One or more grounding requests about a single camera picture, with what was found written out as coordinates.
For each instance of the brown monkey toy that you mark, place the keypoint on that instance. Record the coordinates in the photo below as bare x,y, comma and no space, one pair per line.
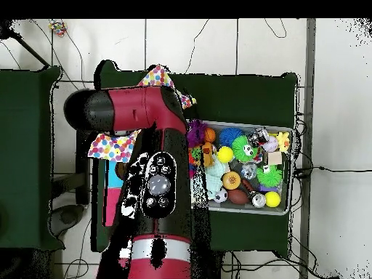
207,157

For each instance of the light teal cloth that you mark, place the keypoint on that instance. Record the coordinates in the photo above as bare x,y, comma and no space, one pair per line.
216,174

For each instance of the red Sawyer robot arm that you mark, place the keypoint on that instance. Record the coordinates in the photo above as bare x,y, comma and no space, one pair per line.
145,107

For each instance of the shallow clear bin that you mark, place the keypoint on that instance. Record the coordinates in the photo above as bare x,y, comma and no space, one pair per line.
261,124

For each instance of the wooden box with three holes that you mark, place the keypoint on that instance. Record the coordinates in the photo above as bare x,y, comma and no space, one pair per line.
113,192

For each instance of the purple spiky monster toy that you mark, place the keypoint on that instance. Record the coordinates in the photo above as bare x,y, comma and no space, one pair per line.
197,133

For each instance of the small orange basketball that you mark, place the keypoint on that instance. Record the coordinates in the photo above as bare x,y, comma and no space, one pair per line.
210,135

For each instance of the yellow ball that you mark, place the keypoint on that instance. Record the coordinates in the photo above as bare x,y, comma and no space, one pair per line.
225,154
272,199

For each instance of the blue spiky ball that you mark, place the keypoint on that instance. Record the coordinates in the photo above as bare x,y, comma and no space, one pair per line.
231,136

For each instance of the small soccer ball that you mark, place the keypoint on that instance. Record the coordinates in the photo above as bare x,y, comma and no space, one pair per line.
221,196

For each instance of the green spiky ball with eyes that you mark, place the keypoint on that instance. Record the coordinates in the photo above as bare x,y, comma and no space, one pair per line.
244,148

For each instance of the small brown football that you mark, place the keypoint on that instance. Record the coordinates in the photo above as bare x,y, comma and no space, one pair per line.
237,196

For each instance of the dark green table cloth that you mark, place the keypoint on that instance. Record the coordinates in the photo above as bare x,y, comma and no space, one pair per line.
250,93

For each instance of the green covered side table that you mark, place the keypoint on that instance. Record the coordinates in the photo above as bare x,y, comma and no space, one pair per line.
29,145

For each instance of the small colourful toy on floor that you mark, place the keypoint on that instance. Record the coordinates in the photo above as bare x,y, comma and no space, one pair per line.
57,26

